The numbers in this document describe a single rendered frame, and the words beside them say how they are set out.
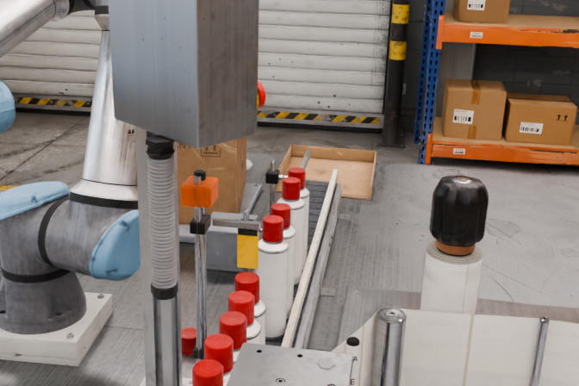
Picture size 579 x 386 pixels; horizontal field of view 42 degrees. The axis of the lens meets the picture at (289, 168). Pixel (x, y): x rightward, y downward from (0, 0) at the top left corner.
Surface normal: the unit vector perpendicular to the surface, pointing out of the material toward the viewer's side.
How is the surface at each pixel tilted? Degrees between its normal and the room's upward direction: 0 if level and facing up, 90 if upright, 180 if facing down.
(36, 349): 90
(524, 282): 0
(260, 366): 0
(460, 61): 90
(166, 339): 90
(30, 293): 70
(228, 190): 90
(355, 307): 0
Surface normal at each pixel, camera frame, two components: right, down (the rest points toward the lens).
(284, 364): 0.03, -0.94
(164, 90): -0.69, 0.22
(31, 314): 0.10, -0.01
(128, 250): 0.88, 0.27
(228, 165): -0.02, 0.33
